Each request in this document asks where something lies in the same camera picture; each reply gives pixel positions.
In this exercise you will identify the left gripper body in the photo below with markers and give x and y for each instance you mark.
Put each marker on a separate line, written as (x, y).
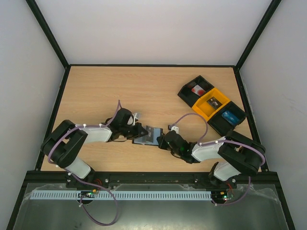
(130, 133)

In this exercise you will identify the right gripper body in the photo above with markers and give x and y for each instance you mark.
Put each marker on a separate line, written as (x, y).
(162, 141)

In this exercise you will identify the dark credit card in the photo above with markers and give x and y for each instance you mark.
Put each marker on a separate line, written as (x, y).
(150, 136)

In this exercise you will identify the black card holder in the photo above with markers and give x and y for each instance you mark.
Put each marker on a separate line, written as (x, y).
(142, 141)

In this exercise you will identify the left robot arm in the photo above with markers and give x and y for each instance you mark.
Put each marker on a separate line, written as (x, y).
(63, 145)

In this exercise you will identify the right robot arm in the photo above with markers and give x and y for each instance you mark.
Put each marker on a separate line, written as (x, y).
(241, 155)

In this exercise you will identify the dark card in yellow bin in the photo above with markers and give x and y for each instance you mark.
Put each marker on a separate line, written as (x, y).
(214, 103)

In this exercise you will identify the red white card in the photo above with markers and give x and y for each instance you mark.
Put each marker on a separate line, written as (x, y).
(198, 90)

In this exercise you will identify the blue card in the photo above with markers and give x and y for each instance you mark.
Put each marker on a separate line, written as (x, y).
(230, 118)

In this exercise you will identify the yellow bin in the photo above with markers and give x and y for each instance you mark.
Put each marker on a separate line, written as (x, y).
(204, 109)

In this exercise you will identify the black bin near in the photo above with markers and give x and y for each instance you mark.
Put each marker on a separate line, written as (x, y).
(220, 125)

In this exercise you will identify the black bin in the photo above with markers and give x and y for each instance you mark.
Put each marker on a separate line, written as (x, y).
(220, 125)
(188, 96)

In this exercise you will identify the black bin far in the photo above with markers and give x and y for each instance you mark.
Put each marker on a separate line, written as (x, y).
(188, 96)

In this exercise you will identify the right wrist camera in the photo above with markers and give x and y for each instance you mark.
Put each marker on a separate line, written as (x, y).
(173, 128)

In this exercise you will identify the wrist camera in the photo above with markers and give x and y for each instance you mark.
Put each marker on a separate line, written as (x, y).
(173, 128)
(135, 118)

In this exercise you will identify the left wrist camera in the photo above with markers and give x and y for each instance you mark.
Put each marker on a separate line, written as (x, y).
(135, 118)

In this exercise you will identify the white slotted cable duct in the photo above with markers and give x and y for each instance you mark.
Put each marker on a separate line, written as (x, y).
(122, 195)

